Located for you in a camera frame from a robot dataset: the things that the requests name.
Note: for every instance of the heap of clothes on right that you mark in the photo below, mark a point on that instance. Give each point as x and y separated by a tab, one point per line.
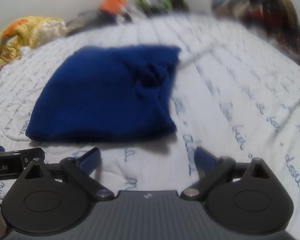
274	21

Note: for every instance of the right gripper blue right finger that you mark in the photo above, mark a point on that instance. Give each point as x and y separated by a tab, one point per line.
204	161

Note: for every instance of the orange plastic bag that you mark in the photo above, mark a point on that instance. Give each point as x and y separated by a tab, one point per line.
112	6

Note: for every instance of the dark olive bag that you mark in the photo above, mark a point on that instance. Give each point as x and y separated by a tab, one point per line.
179	5

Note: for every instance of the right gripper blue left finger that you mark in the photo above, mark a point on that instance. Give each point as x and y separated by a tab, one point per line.
89	161

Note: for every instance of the white quilt with script text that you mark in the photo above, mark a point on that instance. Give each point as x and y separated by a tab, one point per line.
233	95

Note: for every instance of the blue fleece garment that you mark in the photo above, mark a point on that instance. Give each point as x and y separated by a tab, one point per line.
107	95

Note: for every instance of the yellow and orange blanket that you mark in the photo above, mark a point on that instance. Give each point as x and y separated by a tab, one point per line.
30	31

